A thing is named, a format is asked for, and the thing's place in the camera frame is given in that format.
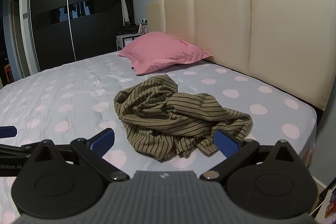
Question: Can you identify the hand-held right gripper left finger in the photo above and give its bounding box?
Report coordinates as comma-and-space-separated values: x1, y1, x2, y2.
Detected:
26, 128, 131, 183

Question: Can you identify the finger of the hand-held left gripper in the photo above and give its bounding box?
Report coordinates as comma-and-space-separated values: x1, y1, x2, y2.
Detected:
0, 126, 18, 139
0, 144, 37, 160

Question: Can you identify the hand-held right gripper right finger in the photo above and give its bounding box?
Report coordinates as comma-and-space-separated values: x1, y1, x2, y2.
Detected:
200, 130, 301, 183

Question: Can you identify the olive striped shirt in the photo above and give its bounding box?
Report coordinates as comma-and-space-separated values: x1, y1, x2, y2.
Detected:
113, 74, 254, 161

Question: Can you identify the pink pillow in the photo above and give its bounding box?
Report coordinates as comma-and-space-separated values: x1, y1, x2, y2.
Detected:
118, 31, 214, 76

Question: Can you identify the white nightstand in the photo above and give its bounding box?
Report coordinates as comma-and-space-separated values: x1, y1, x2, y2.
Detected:
116, 33, 146, 51

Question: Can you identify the cream padded headboard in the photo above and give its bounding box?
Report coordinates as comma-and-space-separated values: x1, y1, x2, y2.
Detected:
146, 0, 336, 112

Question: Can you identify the dark sliding door wardrobe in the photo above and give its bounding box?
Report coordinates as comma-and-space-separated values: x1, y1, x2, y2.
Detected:
28, 0, 124, 73

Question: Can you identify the white door frame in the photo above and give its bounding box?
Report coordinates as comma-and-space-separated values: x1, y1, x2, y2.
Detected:
0, 0, 40, 85

